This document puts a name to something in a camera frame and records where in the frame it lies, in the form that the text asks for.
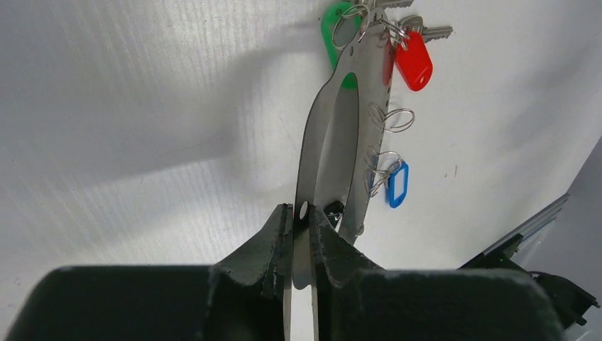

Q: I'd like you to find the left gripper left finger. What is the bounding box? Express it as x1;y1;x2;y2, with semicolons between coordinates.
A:
7;204;292;340

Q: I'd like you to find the keyring with black key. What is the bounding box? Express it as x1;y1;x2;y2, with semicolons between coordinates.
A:
292;1;454;289

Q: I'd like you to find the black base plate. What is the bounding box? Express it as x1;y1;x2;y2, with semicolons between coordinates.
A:
459;193;601;332

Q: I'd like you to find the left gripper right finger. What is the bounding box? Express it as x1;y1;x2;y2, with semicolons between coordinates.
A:
308;205;565;340

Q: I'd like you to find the blue tag key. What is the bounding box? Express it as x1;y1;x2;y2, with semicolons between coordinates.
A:
385;161;410;209

